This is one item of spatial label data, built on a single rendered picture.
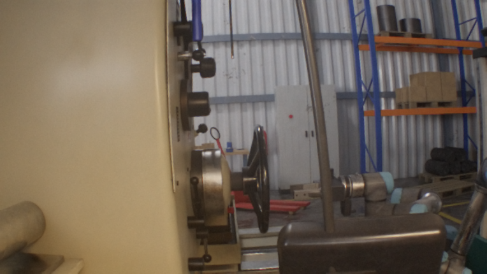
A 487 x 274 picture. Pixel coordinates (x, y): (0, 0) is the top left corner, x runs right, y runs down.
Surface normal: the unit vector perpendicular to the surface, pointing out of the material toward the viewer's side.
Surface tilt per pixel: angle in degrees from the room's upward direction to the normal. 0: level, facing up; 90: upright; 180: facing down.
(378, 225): 20
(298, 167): 90
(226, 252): 90
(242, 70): 90
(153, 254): 90
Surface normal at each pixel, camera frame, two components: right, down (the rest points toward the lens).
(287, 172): 0.04, 0.04
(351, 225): -0.12, -0.92
